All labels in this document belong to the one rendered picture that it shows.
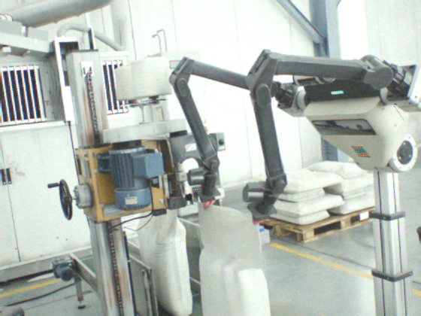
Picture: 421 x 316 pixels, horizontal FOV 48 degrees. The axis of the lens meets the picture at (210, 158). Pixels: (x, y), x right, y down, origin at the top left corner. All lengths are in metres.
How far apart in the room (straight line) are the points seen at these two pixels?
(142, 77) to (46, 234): 3.13
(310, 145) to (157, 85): 6.17
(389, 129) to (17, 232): 3.74
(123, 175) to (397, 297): 1.23
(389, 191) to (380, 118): 0.39
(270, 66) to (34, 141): 3.60
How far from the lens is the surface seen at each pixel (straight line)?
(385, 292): 2.20
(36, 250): 4.91
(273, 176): 1.64
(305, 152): 7.92
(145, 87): 1.96
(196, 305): 2.77
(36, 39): 4.49
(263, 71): 1.42
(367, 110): 1.78
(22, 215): 4.82
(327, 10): 7.92
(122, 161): 1.92
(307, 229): 4.91
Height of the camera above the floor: 1.48
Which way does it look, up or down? 6 degrees down
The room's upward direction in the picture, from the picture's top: 6 degrees counter-clockwise
